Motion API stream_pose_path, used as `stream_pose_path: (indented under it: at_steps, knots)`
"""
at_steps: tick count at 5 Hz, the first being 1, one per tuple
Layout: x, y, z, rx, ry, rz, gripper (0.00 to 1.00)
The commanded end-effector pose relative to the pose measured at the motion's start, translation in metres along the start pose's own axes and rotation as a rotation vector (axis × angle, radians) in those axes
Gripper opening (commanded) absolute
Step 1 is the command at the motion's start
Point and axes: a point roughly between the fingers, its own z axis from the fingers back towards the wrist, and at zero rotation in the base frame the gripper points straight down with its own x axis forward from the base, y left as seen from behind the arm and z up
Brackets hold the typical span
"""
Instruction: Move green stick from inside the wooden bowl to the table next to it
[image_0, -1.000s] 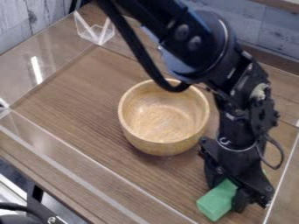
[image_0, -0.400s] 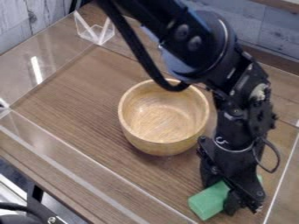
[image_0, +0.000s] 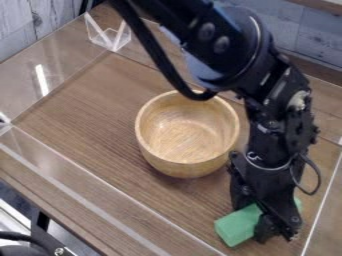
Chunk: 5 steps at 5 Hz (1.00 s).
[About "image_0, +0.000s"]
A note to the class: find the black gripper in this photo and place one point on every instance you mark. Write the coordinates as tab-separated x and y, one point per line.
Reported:
270	186

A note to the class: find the clear acrylic corner bracket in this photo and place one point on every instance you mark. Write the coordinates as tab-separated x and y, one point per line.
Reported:
111	39

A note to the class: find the clear acrylic tray wall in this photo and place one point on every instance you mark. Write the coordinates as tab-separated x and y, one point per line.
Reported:
112	221

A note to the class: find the green rectangular stick block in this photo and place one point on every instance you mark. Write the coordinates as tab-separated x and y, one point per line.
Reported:
235	227

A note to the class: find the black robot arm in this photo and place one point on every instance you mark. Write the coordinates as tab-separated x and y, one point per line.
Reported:
232	57

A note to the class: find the wooden bowl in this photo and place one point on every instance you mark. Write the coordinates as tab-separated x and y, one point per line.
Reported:
186	136

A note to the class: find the black metal table frame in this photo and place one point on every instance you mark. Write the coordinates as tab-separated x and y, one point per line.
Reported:
51	245

